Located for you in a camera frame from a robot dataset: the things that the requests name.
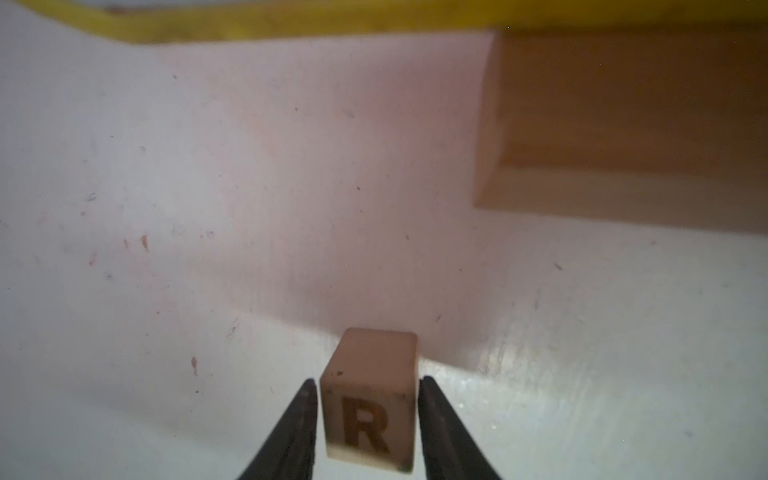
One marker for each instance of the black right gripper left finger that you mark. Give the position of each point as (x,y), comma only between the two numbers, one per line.
(288,453)

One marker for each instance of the wooden block letter R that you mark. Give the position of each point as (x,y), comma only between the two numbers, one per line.
(369,394)

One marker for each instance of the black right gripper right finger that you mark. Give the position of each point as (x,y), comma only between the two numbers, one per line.
(448,448)

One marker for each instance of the wooden whiteboard stand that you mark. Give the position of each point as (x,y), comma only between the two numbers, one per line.
(646,127)

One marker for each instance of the whiteboard with RED text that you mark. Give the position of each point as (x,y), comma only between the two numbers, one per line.
(163,22)

